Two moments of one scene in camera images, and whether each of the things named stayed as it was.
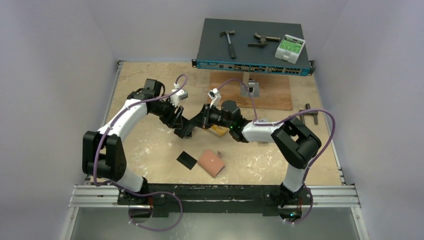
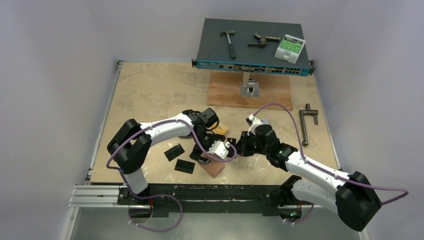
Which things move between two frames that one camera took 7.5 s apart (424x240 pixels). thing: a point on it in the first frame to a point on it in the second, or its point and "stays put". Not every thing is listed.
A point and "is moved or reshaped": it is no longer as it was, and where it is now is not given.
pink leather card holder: (211, 163) stays put
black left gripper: (172, 120) to (196, 155)
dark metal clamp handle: (307, 106) stays put
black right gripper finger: (202, 120) to (241, 146)
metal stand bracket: (252, 87) stays put
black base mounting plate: (149, 200) stays put
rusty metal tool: (263, 39) stays put
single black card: (186, 160) is moved or reshaped
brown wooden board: (274, 89) stays put
